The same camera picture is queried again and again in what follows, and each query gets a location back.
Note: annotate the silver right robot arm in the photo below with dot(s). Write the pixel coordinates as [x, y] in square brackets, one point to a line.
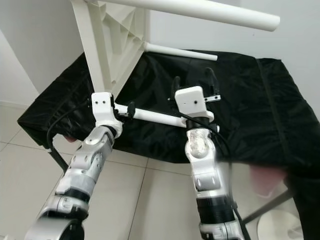
[207, 167]

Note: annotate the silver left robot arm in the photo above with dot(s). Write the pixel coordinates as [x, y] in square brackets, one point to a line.
[85, 170]

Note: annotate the black table cloth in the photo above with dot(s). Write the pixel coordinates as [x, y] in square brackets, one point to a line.
[255, 110]

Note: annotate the black metal stand leg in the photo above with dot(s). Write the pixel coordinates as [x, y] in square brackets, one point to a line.
[57, 160]

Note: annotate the pink seat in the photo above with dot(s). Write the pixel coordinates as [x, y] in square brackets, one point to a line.
[267, 179]

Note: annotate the black metal bar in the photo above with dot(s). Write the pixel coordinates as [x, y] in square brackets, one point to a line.
[270, 206]

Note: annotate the white round plastic base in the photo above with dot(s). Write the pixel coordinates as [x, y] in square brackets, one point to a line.
[282, 227]

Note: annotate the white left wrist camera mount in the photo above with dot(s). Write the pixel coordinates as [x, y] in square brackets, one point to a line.
[105, 107]

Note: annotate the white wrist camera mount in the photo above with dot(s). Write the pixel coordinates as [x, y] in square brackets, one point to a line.
[192, 102]
[105, 107]

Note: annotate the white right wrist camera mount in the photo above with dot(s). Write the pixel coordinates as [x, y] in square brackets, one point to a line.
[192, 102]

